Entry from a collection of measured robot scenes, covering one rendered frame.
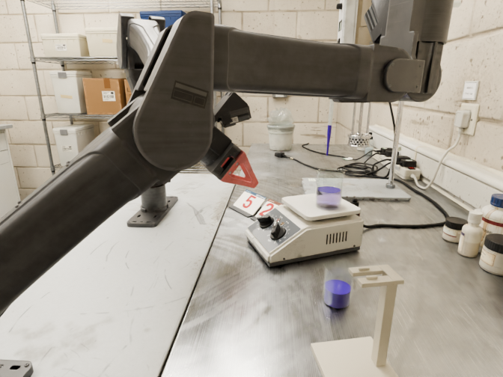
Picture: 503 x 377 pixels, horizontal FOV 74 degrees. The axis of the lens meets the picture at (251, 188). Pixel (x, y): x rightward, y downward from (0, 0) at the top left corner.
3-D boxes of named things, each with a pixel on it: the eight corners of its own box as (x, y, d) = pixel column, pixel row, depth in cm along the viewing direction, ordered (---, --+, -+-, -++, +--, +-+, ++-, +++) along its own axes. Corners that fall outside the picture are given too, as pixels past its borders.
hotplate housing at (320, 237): (268, 269, 59) (269, 228, 57) (245, 239, 71) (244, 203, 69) (371, 250, 66) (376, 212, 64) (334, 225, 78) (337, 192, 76)
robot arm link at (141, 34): (205, 73, 56) (157, 9, 74) (151, 72, 52) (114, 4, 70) (196, 134, 64) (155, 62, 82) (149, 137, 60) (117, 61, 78)
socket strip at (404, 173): (403, 180, 115) (405, 167, 114) (371, 156, 153) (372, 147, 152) (420, 180, 115) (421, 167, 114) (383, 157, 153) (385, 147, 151)
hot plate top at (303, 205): (307, 221, 60) (308, 217, 60) (279, 200, 71) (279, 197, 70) (362, 213, 64) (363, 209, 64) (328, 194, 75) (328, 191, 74)
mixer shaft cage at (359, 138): (349, 146, 98) (357, 56, 90) (344, 143, 104) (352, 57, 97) (373, 147, 97) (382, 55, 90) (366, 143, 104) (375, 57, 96)
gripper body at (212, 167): (226, 141, 68) (197, 118, 65) (242, 149, 59) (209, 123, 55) (206, 167, 68) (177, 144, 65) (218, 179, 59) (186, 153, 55)
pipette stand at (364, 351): (334, 407, 34) (345, 298, 30) (310, 348, 41) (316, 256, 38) (407, 396, 35) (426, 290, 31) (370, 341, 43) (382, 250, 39)
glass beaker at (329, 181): (323, 214, 62) (326, 172, 60) (308, 205, 67) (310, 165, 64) (349, 210, 64) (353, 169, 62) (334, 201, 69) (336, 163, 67)
